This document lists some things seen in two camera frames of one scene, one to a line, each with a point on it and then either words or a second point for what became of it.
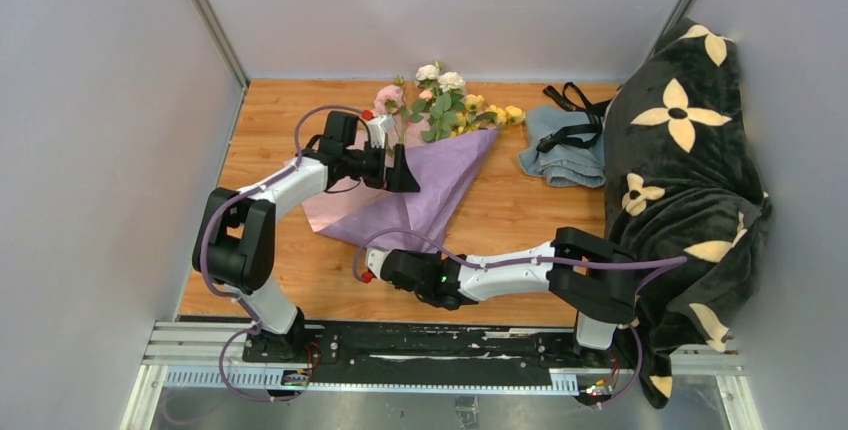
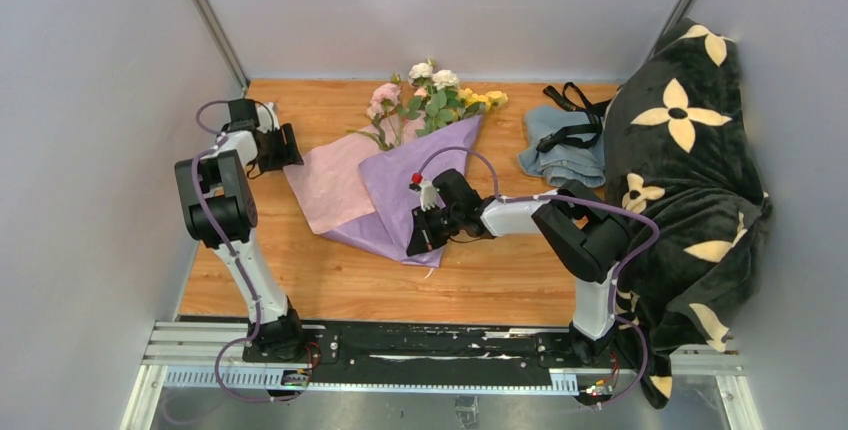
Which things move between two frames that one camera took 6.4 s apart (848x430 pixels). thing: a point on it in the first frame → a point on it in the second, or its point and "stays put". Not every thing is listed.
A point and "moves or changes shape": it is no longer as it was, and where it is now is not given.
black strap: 582,135 stays put
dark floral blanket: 681,172 stays put
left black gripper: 398,179 → 290,155
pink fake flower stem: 391,99 stays put
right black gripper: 435,258 → 425,239
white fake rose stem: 448,102 moves or changes shape
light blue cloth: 564,164 stays put
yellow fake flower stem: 474,117 → 478,104
